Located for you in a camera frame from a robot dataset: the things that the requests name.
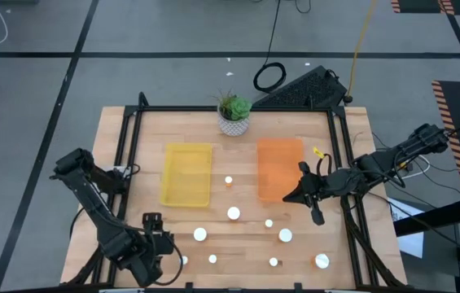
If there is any yellow plastic bin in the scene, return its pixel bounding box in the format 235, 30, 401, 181
159, 142, 213, 208

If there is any black coiled cable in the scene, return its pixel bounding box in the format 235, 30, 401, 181
252, 0, 287, 94

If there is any succulent in patterned pot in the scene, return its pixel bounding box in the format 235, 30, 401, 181
212, 90, 254, 138

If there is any black beam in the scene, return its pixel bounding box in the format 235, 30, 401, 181
392, 197, 460, 237

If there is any white paper sheet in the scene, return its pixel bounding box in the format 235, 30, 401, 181
388, 198, 425, 260

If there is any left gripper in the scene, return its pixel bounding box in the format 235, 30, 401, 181
130, 212, 176, 288

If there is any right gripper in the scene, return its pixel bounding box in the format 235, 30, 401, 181
283, 161, 343, 226

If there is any orange plastic bin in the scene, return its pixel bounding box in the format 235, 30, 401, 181
256, 138, 306, 203

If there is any yellow cable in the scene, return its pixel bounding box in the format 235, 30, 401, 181
345, 0, 379, 98

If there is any black perforated metal case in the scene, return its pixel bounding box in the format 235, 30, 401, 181
252, 64, 348, 109

